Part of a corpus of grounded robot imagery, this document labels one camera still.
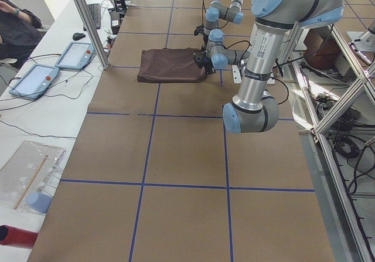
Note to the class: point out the black keyboard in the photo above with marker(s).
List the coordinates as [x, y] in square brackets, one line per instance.
[95, 13]

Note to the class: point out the blue plastic cup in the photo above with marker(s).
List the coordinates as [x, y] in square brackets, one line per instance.
[39, 202]

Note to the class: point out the clear plastic bag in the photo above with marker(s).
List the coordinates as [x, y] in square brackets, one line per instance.
[34, 167]

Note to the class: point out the aluminium frame rack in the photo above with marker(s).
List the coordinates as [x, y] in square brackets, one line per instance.
[333, 103]

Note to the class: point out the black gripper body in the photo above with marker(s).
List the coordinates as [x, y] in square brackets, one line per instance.
[208, 67]

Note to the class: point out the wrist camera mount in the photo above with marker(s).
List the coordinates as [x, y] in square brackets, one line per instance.
[199, 30]
[200, 59]

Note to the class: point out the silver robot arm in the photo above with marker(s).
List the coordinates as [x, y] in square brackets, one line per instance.
[230, 12]
[253, 109]

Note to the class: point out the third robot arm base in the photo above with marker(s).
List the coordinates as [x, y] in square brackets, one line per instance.
[362, 41]

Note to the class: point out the aluminium frame post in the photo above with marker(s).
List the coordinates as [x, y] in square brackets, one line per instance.
[92, 32]

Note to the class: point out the teach pendant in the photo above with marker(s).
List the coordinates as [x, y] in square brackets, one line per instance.
[76, 56]
[35, 82]

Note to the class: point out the person in dark clothes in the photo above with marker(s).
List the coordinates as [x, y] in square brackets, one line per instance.
[19, 33]

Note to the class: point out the near teach pendant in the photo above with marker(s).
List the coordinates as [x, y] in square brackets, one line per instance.
[35, 82]

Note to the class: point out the black computer mouse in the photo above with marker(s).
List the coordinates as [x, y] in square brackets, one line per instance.
[77, 36]

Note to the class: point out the red cylinder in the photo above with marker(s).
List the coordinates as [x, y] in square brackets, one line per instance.
[16, 237]

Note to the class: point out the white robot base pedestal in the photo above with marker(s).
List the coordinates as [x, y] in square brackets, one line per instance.
[239, 71]

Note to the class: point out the dark brown t-shirt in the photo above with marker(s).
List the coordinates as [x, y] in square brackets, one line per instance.
[169, 66]

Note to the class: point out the far teach pendant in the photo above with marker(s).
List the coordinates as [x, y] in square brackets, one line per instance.
[76, 56]

